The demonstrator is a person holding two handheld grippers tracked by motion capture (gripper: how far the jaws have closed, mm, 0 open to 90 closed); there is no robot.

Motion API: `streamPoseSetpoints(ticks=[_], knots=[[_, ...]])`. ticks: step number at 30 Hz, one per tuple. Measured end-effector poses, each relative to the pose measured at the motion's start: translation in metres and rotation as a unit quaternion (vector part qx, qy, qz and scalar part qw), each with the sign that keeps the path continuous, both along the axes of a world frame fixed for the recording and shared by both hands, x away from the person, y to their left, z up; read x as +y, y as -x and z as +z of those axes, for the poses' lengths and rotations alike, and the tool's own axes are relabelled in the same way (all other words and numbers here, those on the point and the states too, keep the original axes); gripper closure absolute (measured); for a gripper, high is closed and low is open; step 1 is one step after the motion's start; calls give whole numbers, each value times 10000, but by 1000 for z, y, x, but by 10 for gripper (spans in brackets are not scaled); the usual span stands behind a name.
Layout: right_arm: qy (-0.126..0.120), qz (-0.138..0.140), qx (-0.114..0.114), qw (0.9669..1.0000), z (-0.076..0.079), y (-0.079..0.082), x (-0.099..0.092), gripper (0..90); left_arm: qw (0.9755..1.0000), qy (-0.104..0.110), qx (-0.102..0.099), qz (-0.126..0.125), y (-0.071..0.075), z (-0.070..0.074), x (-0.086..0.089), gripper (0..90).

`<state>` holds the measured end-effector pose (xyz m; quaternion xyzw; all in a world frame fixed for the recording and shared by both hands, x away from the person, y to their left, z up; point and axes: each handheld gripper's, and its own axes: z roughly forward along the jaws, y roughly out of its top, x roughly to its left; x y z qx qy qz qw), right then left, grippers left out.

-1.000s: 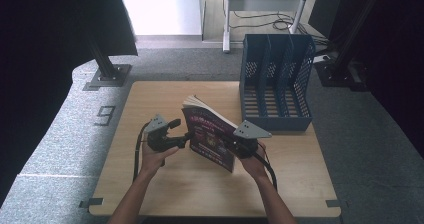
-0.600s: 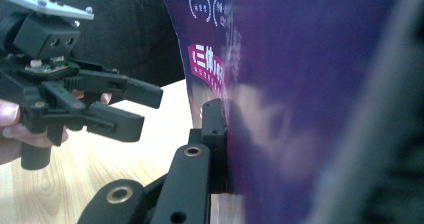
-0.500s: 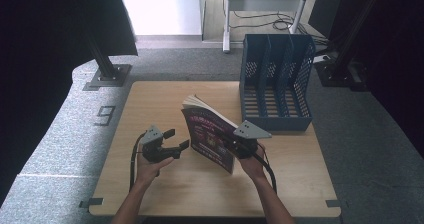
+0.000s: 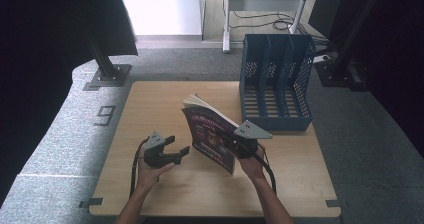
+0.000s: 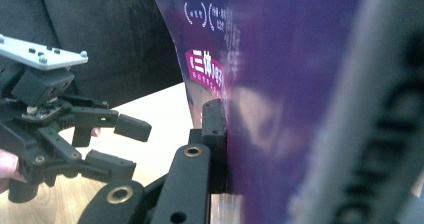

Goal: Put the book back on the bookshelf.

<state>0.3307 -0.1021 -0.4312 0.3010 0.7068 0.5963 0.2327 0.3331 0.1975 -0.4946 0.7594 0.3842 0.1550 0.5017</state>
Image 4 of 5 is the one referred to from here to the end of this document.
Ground black floor cables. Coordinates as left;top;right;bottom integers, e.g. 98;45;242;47
229;0;330;47

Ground purple cover magazine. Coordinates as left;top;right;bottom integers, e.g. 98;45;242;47
181;93;240;176

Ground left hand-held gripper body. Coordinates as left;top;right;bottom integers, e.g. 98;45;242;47
143;131;175;169

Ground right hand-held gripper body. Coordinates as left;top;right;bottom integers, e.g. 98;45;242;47
226;119;273;161

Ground black metal post with base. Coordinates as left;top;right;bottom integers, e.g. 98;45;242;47
82;33;133;92
314;0;388;92

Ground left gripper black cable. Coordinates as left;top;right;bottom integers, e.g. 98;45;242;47
128;137;150;199

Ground black curtain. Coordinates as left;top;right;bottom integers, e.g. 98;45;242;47
0;0;139;207
308;0;424;150

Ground blue plastic file rack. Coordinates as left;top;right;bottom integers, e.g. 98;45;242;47
238;33;317;132

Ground person's left hand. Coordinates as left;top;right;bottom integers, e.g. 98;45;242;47
136;148;176;193

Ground white metal stand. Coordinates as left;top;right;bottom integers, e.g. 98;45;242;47
222;0;313;54

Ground white panel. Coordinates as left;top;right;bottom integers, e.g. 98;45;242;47
117;0;205;37

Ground white power strip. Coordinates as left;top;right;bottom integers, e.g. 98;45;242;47
313;53;332;64

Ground person's right hand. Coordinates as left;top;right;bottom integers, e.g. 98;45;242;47
237;143;268;182

